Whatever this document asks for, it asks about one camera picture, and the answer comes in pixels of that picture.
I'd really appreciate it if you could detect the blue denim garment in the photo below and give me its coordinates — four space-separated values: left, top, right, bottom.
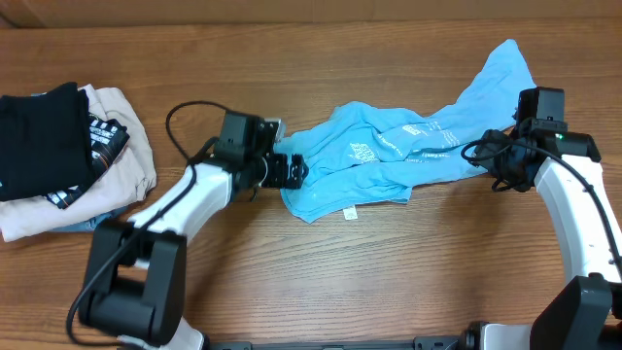
52 206 128 232

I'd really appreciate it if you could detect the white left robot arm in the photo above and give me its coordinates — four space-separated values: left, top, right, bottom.
66 153 308 349

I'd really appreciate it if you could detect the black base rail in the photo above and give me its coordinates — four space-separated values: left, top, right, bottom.
208 335 460 350

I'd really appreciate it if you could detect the black white patterned garment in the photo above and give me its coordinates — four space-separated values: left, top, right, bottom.
46 113 130 209

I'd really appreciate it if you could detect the black folded garment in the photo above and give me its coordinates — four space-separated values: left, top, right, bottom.
1 82 95 201

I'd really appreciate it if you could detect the beige folded garment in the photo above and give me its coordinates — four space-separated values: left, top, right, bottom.
1 85 156 242

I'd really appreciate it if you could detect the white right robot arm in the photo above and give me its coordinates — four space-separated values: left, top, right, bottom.
461 130 621 349

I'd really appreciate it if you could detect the light blue t-shirt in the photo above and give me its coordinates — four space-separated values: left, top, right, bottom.
275 39 535 223

